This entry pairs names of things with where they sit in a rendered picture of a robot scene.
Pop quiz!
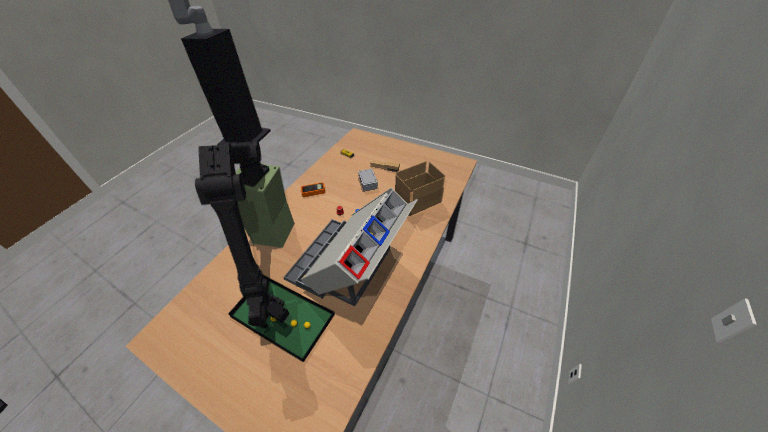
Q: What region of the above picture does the red rectangular frame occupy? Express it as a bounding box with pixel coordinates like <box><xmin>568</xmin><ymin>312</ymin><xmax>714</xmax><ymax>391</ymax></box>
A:
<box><xmin>339</xmin><ymin>246</ymin><xmax>370</xmax><ymax>279</ymax></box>

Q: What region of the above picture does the blue square band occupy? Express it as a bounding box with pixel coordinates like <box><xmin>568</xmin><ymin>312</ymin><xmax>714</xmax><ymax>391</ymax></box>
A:
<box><xmin>363</xmin><ymin>215</ymin><xmax>390</xmax><ymax>246</ymax></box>

